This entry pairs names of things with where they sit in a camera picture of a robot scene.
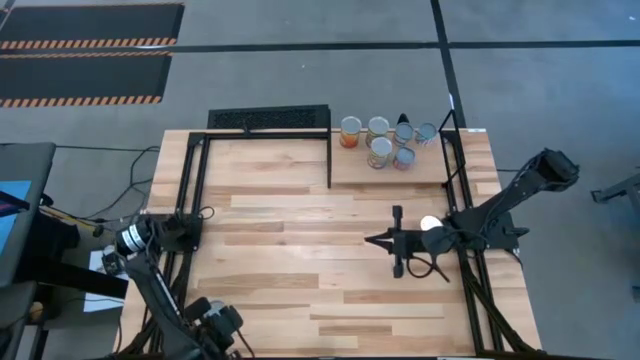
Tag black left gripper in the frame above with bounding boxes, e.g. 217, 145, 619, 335
185, 296, 247, 357

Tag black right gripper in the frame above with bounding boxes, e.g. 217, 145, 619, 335
363, 203, 454, 280

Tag pink corn small tin can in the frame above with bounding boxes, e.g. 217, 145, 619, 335
392, 146, 417, 172

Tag tall shiny-lid tin can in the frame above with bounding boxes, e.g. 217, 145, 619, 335
367, 136, 394, 170

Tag oranges label small tin can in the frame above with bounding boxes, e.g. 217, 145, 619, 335
392, 122, 415, 148

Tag peach label tall tin can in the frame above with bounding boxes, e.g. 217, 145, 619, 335
365, 115, 391, 149

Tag carrot label small tin can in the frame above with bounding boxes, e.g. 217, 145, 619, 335
414, 122, 439, 147

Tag corn label tall tin can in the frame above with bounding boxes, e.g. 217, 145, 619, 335
339, 115, 363, 150

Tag small black device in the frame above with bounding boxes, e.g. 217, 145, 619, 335
101, 251, 124, 276

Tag white paper sheets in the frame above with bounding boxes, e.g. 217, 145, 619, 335
82, 246, 133, 314

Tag blue sheet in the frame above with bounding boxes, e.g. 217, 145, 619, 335
0, 179, 33, 254

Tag grey metal stand leg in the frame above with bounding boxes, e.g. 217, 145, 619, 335
589, 172, 640, 205

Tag grey side table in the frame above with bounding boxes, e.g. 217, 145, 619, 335
0, 141, 58, 289

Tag black hazard-striped floor mat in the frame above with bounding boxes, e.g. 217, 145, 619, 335
0, 2, 186, 52
0, 50, 174, 109

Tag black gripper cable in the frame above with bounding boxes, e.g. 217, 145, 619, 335
405, 253, 452, 285

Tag wooden shelf with black frame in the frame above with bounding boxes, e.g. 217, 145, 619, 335
327, 104, 469, 190

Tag black aluminium rig frame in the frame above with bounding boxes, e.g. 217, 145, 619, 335
112, 129, 332, 360
438, 127, 547, 360

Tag yellow cable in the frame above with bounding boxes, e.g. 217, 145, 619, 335
38, 205, 121, 245

